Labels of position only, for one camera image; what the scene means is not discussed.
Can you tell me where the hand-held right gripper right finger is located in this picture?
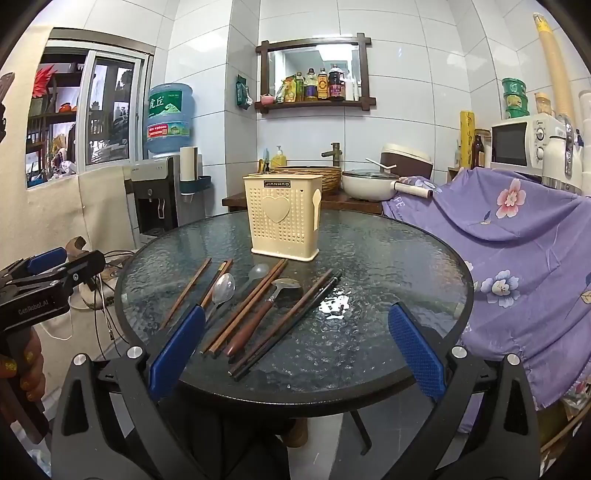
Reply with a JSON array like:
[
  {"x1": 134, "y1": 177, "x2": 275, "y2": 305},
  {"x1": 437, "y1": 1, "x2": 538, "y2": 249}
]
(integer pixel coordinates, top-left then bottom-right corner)
[{"x1": 388, "y1": 302, "x2": 541, "y2": 480}]

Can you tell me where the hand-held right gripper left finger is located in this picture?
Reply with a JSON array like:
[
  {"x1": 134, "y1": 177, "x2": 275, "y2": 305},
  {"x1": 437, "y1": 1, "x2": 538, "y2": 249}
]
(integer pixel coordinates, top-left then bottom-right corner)
[{"x1": 51, "y1": 304, "x2": 206, "y2": 480}]

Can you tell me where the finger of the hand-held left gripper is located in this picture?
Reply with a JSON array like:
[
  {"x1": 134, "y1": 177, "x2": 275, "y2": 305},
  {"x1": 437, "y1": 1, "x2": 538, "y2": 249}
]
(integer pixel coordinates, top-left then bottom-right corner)
[
  {"x1": 9, "y1": 247, "x2": 69, "y2": 278},
  {"x1": 14, "y1": 250, "x2": 107, "y2": 301}
]

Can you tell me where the wood-handled metal spoon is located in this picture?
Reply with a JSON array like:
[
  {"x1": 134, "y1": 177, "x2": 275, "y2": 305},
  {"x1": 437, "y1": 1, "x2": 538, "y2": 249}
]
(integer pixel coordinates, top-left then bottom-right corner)
[{"x1": 224, "y1": 278, "x2": 303, "y2": 356}]

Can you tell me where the clear plastic spoon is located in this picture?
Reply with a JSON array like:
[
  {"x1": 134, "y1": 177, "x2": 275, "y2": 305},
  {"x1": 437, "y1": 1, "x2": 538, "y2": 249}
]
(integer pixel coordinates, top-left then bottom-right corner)
[{"x1": 231, "y1": 263, "x2": 271, "y2": 305}]

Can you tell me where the dark brown chopstick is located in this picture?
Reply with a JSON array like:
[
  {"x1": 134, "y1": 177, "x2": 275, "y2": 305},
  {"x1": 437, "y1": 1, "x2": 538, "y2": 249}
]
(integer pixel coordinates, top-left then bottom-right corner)
[
  {"x1": 228, "y1": 270, "x2": 334, "y2": 374},
  {"x1": 231, "y1": 272, "x2": 339, "y2": 378}
]

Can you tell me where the black chopstick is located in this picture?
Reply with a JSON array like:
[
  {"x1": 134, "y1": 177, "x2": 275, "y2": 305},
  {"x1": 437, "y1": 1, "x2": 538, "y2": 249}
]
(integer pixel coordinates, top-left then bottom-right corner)
[{"x1": 233, "y1": 274, "x2": 343, "y2": 382}]

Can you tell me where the cream plastic utensil holder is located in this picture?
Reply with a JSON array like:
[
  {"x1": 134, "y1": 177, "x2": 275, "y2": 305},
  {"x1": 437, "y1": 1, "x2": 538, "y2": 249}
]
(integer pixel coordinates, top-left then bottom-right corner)
[{"x1": 243, "y1": 172, "x2": 322, "y2": 263}]

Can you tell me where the person's left hand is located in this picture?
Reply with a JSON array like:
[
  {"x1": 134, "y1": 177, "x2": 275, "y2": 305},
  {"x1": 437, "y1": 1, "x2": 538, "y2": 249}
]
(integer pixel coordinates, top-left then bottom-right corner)
[{"x1": 0, "y1": 330, "x2": 47, "y2": 403}]

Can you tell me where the carved wooden chair back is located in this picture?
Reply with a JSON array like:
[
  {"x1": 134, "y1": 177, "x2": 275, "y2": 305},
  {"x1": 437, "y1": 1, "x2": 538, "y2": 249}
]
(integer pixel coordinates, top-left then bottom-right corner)
[{"x1": 65, "y1": 235, "x2": 90, "y2": 259}]

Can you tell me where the cushioned stool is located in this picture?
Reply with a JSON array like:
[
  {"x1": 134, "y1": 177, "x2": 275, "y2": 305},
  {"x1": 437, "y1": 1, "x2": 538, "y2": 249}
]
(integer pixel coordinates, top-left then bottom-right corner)
[{"x1": 78, "y1": 251, "x2": 136, "y2": 306}]

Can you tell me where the beige hanging cloth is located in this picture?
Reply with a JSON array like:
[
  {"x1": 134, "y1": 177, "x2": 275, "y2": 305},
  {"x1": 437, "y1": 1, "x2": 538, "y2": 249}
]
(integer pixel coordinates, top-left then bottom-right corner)
[{"x1": 0, "y1": 69, "x2": 139, "y2": 370}]

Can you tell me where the grey water dispenser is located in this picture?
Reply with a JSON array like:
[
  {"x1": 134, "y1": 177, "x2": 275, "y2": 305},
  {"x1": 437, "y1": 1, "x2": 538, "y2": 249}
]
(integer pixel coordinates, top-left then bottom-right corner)
[{"x1": 124, "y1": 154, "x2": 206, "y2": 243}]

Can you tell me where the purple floral cloth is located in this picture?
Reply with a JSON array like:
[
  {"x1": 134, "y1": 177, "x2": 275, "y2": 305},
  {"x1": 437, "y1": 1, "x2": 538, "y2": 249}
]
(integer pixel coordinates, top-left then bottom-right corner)
[{"x1": 383, "y1": 168, "x2": 591, "y2": 428}]

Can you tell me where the white paper cup tube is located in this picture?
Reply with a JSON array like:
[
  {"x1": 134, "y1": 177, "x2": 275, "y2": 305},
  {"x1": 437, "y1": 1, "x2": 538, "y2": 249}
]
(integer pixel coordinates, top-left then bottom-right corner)
[{"x1": 180, "y1": 147, "x2": 198, "y2": 181}]

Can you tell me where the sliding window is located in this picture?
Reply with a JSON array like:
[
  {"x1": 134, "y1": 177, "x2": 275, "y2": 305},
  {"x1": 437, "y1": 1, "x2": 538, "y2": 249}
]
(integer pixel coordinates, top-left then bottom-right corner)
[{"x1": 25, "y1": 28, "x2": 155, "y2": 190}]

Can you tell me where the blue water jug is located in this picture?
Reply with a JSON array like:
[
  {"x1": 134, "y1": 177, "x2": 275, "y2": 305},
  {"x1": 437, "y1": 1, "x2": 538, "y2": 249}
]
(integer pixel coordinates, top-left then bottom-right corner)
[{"x1": 144, "y1": 83, "x2": 195, "y2": 158}]

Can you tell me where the white pan with lid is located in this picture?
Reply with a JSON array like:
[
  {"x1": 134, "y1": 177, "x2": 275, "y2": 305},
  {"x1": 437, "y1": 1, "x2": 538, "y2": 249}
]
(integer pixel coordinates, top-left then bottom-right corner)
[{"x1": 342, "y1": 168, "x2": 435, "y2": 202}]

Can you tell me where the brown and white rice cooker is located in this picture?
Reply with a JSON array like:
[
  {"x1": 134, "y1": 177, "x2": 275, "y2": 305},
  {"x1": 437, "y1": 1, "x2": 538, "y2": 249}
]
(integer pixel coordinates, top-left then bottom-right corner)
[{"x1": 381, "y1": 143, "x2": 434, "y2": 181}]

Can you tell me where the woven wash basin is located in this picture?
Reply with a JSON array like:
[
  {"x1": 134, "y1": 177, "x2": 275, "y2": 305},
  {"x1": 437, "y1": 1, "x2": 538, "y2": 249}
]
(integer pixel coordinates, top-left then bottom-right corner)
[{"x1": 284, "y1": 165, "x2": 343, "y2": 193}]

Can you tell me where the yellow wrapped roll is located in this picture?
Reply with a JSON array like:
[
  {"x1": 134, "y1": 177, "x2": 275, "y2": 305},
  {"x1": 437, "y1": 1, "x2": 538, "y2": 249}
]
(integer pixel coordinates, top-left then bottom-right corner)
[{"x1": 459, "y1": 111, "x2": 475, "y2": 168}]

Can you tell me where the white microwave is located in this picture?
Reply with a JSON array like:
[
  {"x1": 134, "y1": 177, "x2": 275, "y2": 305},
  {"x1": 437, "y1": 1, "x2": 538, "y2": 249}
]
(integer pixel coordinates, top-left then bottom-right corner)
[{"x1": 490, "y1": 115, "x2": 568, "y2": 176}]

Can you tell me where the green hanging packet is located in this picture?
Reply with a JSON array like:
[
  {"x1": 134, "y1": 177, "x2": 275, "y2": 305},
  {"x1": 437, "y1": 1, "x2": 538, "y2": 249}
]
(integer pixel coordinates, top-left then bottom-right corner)
[{"x1": 235, "y1": 74, "x2": 254, "y2": 110}]

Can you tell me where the white kettle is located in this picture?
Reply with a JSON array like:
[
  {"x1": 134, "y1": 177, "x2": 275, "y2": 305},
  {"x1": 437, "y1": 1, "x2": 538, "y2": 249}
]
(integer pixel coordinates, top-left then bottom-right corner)
[{"x1": 542, "y1": 122, "x2": 583, "y2": 192}]

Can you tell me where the dark soy sauce bottle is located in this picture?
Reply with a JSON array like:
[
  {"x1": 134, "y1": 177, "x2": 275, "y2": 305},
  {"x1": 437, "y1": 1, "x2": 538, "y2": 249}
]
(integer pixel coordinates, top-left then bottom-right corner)
[{"x1": 329, "y1": 66, "x2": 346, "y2": 101}]

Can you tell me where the tall beige roll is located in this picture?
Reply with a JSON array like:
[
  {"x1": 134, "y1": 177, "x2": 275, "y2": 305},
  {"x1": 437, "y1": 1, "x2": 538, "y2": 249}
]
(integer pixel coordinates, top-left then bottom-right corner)
[{"x1": 533, "y1": 13, "x2": 575, "y2": 125}]

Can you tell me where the wood-framed mirror shelf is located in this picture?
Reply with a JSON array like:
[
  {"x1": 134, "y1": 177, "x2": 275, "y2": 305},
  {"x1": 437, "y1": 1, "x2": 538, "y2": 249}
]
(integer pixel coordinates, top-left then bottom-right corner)
[{"x1": 256, "y1": 34, "x2": 377, "y2": 114}]

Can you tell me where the black cable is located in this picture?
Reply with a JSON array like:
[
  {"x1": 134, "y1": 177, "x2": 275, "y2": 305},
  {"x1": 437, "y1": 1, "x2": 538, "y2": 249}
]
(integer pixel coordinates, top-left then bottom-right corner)
[{"x1": 88, "y1": 251, "x2": 139, "y2": 352}]

